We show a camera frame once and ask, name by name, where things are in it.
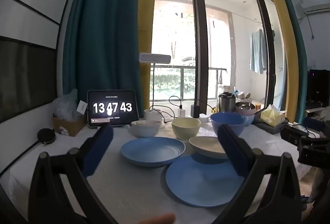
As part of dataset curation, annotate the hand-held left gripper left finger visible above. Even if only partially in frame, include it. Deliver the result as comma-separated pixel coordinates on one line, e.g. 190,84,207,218
28,123,121,224

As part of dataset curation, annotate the cream shallow bowl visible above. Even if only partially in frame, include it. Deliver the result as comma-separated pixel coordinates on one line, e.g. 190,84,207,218
189,136,229,159

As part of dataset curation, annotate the grey bag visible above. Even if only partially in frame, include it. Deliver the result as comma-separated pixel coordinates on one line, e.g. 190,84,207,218
254,121,292,135

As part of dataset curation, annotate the dark sliding door frame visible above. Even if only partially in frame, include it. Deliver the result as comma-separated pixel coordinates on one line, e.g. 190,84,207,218
156,0,279,115

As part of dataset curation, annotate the black round pouch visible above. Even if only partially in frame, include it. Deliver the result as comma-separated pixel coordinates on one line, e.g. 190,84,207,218
37,128,57,147

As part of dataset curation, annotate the pale yellow bowl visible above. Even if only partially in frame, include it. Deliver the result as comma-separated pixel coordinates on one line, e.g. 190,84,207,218
171,117,202,141

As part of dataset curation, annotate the large blue bowl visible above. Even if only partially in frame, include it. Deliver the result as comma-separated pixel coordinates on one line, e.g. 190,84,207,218
210,112,248,137

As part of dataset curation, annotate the balcony railing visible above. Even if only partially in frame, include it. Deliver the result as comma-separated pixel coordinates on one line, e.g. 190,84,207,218
152,65,227,101

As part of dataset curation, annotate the black lamp cable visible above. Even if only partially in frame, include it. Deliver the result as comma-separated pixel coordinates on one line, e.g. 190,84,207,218
150,105,179,122

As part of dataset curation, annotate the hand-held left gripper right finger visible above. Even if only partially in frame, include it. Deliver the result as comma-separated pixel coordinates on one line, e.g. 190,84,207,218
211,123,302,224

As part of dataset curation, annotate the white power strip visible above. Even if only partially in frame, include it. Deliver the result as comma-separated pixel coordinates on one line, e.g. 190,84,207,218
155,112,210,125

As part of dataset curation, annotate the hanging blue towel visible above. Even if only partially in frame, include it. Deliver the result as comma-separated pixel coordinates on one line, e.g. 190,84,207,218
249,29,268,74

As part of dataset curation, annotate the stainless steel kettle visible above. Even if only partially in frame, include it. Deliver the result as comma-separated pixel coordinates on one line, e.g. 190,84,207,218
219,86,236,113

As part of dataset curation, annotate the small white box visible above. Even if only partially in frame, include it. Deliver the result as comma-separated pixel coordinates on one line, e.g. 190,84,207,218
77,101,88,116

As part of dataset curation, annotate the pale blue bowl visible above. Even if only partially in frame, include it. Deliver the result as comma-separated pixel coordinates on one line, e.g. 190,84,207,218
244,114,256,127

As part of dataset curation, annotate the yellow curtain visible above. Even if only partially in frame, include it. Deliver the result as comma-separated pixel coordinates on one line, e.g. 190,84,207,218
254,0,297,121
138,0,158,116

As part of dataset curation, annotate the black charger cable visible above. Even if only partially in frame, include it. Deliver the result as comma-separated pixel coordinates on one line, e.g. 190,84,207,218
195,99,219,111
169,96,182,110

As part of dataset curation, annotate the white desk lamp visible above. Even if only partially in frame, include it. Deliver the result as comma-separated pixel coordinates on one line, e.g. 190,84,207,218
139,53,171,129

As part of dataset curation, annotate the pink strawberry print bowl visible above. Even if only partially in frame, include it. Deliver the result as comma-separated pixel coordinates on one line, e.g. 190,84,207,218
128,120,162,138

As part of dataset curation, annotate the white air conditioner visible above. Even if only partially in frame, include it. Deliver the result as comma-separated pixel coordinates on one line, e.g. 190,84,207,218
299,0,330,15

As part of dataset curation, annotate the blue plate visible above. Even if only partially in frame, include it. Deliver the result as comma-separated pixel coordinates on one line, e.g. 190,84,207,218
165,154,246,208
120,137,186,167

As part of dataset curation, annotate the stainless steel bowl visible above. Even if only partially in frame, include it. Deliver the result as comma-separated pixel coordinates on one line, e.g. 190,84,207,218
235,102,256,111

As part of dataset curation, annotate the black tablet with clock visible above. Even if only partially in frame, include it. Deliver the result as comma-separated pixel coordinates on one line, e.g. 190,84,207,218
87,89,139,129

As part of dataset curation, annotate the yellow tissue pack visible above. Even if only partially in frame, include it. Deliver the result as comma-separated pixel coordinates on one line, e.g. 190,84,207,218
260,104,286,127

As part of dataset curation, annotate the teal curtain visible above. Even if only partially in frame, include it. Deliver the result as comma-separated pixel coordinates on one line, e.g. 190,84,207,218
271,0,308,124
62,0,142,121

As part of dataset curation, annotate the black computer case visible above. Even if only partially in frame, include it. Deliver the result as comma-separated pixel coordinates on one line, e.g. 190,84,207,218
308,69,330,108

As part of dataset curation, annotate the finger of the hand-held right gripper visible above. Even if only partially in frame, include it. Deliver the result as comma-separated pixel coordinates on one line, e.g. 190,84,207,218
280,127,310,147

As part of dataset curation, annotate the person's left hand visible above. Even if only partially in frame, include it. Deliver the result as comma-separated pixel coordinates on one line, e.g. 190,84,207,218
143,213,176,224

